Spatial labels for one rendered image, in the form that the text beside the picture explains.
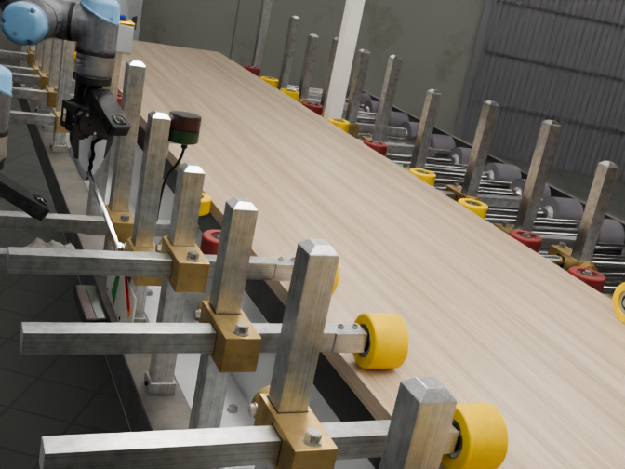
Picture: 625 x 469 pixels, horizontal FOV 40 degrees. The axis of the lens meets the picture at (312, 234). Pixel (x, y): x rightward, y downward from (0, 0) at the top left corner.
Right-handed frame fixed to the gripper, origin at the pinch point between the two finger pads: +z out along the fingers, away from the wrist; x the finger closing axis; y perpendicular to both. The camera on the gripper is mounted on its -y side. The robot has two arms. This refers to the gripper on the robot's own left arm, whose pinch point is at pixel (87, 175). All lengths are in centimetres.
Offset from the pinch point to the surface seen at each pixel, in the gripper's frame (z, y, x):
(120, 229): 9.9, -6.1, -5.3
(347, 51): -20, 68, -136
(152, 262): -2, -48, 15
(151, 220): 1.3, -23.3, -0.7
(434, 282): 4, -60, -42
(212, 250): 5.0, -32.0, -9.3
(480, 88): 38, 318, -569
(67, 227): 11.4, 0.6, 3.0
